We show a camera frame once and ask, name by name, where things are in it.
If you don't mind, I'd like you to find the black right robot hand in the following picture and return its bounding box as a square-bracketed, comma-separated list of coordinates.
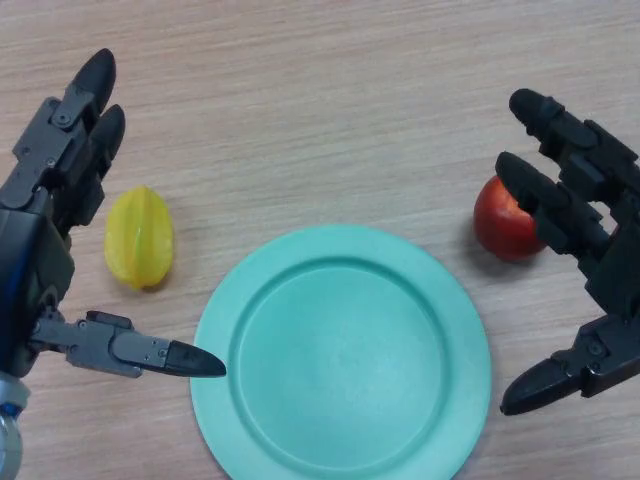
[501, 88, 640, 417]

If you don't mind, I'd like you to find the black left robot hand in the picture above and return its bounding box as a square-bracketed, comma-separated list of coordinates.
[0, 48, 228, 386]

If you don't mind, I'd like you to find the red apple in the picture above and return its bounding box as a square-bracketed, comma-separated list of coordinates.
[473, 175, 548, 263]

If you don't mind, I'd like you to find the green round plate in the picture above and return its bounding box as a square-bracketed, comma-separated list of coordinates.
[190, 224, 493, 480]

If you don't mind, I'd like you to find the yellow starfruit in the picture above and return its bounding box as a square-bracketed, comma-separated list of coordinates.
[103, 184, 177, 292]

